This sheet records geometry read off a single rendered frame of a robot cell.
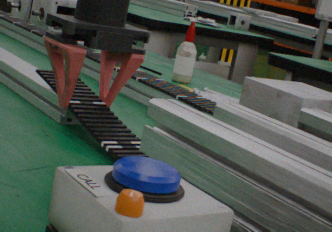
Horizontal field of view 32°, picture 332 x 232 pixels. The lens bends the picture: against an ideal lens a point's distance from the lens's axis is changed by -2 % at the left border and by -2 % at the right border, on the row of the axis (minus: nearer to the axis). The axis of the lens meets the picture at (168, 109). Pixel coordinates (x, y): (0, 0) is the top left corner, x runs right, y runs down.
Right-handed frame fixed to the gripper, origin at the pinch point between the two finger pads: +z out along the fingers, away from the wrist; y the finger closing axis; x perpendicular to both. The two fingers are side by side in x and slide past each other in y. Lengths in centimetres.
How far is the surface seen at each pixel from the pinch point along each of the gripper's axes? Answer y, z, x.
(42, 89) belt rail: -2.2, 0.4, 6.8
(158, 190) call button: -13.4, -3.7, -32.8
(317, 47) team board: 279, 6, 196
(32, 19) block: 28, 1, 82
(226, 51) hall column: 544, 64, 571
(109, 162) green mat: -2.5, 3.0, -11.1
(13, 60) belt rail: -0.3, 0.1, 21.6
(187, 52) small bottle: 37.1, -2.8, 29.9
